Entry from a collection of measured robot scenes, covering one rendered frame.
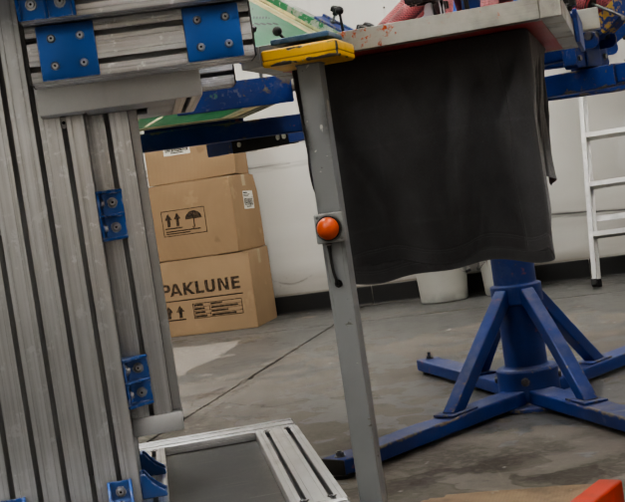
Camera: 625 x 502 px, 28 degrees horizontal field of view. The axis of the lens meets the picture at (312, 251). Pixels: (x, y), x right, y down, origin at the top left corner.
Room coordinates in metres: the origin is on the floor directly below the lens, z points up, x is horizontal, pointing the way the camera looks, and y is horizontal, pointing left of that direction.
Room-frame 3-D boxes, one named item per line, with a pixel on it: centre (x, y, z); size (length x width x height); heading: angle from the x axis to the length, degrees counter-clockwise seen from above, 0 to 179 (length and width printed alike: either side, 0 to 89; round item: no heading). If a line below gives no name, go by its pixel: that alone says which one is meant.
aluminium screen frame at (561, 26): (2.62, -0.30, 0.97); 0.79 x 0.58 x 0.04; 165
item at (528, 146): (2.34, -0.23, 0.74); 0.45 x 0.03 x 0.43; 75
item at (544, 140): (2.51, -0.49, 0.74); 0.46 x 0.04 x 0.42; 165
